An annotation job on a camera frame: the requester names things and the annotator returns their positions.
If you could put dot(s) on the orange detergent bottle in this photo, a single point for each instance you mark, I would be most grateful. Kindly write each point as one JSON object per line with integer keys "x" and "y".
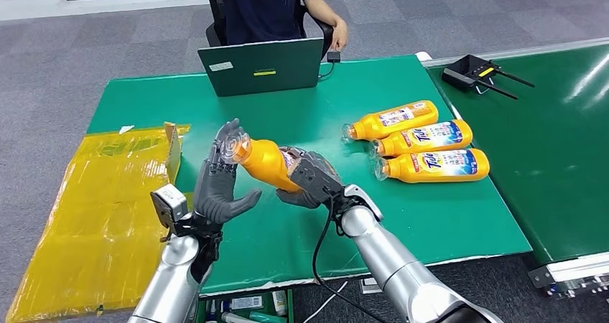
{"x": 428, "y": 138}
{"x": 437, "y": 166}
{"x": 395, "y": 119}
{"x": 266, "y": 164}

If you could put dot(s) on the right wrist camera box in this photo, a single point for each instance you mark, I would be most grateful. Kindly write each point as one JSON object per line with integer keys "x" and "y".
{"x": 316, "y": 180}

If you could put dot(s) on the white tube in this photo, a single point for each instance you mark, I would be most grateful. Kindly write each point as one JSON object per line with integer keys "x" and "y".
{"x": 233, "y": 317}

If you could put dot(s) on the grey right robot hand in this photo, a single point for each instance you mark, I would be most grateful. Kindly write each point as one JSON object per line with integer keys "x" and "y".
{"x": 299, "y": 201}

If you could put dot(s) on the small floor socket plate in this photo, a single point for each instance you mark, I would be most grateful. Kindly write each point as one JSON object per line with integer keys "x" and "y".
{"x": 365, "y": 286}

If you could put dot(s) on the black office chair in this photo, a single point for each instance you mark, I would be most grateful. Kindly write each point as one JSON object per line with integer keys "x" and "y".
{"x": 214, "y": 31}

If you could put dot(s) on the white paper scrap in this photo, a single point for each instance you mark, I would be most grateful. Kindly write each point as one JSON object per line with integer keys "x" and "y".
{"x": 125, "y": 129}

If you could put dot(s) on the person's left hand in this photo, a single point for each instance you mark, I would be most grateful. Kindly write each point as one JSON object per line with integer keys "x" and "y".
{"x": 340, "y": 35}

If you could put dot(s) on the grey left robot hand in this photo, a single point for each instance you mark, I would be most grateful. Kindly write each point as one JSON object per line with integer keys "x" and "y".
{"x": 216, "y": 197}

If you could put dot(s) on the green conveyor belt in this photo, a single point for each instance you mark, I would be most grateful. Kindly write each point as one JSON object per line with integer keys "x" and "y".
{"x": 547, "y": 159}

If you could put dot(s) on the black power adapter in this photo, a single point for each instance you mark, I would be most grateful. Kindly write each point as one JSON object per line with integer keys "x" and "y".
{"x": 333, "y": 57}

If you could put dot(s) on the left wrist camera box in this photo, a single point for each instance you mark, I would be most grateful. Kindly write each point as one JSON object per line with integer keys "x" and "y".
{"x": 169, "y": 199}

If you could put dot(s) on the person's left forearm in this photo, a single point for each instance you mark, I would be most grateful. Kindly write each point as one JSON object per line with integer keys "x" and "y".
{"x": 323, "y": 11}

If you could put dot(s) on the person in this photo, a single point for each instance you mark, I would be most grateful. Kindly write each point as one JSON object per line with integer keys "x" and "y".
{"x": 266, "y": 7}

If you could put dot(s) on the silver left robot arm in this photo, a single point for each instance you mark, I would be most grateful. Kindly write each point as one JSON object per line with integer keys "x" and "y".
{"x": 171, "y": 283}

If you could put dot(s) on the green bottle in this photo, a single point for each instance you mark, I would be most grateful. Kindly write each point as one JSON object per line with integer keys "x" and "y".
{"x": 266, "y": 318}

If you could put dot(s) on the black remote controller with antennas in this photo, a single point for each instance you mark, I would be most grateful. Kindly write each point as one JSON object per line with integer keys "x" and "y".
{"x": 464, "y": 72}

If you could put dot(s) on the white labelled box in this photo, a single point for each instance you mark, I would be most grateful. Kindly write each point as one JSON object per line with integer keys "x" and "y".
{"x": 246, "y": 303}

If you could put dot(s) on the yellow taped flattened cardboard box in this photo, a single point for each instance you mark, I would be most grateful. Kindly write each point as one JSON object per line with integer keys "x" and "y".
{"x": 95, "y": 225}

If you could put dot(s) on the dark green laptop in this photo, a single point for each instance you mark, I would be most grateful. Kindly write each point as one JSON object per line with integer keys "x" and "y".
{"x": 261, "y": 69}

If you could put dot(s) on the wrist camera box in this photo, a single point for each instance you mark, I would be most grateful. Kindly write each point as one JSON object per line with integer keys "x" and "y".
{"x": 316, "y": 180}
{"x": 169, "y": 199}

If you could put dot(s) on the green table mat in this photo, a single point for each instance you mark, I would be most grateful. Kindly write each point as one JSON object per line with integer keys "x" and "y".
{"x": 295, "y": 107}

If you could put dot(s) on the white bottle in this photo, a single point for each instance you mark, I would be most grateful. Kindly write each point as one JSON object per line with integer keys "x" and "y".
{"x": 280, "y": 304}

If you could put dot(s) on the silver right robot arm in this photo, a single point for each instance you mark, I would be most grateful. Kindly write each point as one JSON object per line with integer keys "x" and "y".
{"x": 395, "y": 268}

